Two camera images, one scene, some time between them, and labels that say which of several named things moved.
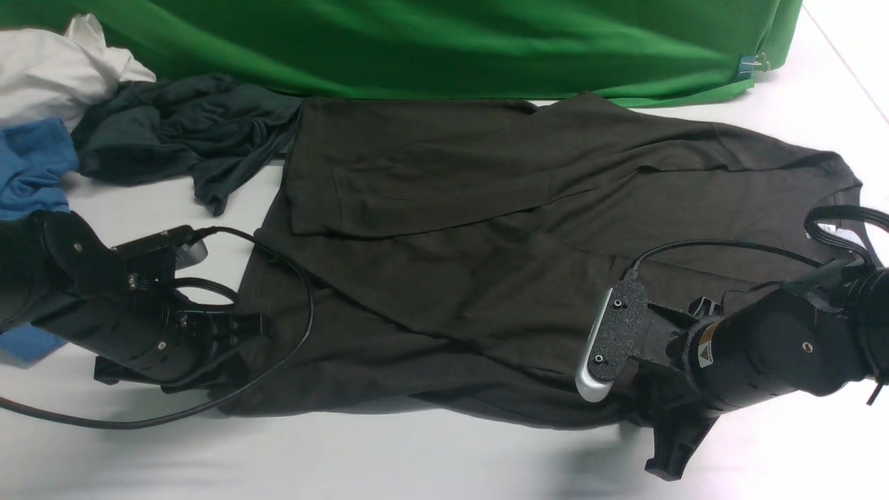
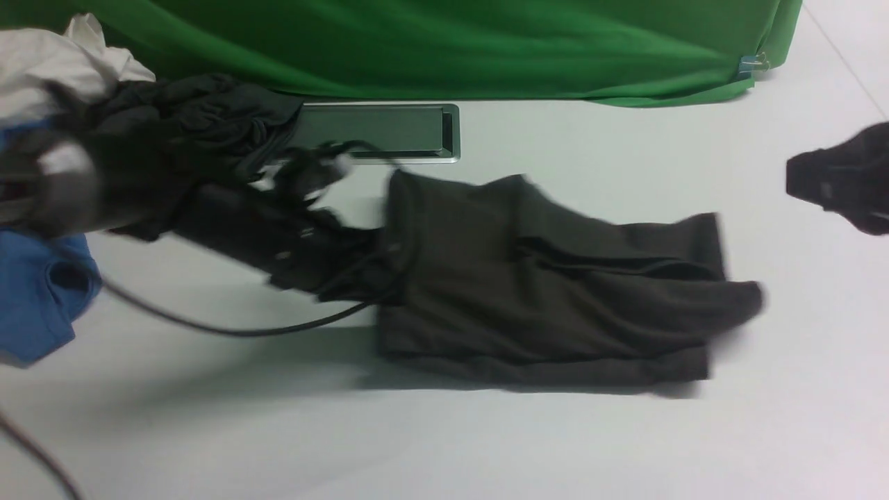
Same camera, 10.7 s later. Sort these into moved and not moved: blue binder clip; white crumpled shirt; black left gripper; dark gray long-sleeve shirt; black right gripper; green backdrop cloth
Moved: dark gray long-sleeve shirt; black right gripper; black left gripper
Not moved: white crumpled shirt; blue binder clip; green backdrop cloth
